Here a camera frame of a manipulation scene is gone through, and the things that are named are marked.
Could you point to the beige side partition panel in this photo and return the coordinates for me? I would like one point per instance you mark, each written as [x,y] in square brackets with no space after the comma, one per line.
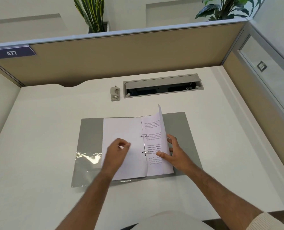
[254,102]

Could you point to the gray framed glass panel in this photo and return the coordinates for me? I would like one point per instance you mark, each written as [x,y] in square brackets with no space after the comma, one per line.
[276,59]

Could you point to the grey ring binder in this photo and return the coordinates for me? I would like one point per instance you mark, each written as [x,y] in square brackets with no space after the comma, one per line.
[180,126]

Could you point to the dark green leafy plant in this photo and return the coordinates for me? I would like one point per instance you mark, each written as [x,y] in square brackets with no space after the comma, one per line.
[225,7]

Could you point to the white planter box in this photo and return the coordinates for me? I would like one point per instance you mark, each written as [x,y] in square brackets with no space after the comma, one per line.
[106,26]

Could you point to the cream knit sweater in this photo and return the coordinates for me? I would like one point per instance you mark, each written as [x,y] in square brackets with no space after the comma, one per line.
[173,222]

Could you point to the blue number sign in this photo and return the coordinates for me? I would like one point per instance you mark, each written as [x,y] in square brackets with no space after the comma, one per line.
[11,53]

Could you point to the person's right hand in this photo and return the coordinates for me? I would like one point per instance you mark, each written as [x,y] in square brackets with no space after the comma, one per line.
[180,160]

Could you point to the person's right forearm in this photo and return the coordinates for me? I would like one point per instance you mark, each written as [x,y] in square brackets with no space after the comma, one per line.
[223,196]

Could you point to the gray hole punch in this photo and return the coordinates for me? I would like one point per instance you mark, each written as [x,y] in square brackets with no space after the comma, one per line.
[115,94]

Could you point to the person's left hand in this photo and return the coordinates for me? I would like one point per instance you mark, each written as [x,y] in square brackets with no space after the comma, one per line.
[115,155]

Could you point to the green snake plant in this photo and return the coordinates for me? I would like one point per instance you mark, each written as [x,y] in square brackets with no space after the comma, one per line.
[91,14]

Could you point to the small square wall plate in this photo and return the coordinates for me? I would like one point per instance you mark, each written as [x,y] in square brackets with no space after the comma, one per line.
[261,66]

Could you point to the person's left forearm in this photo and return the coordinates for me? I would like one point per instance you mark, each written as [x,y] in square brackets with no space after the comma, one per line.
[89,198]

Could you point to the wide beige partition panel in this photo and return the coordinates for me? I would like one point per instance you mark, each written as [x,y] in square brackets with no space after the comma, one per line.
[132,57]

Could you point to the white curved desk divider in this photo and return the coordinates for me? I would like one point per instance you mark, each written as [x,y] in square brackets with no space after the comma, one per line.
[0,110]

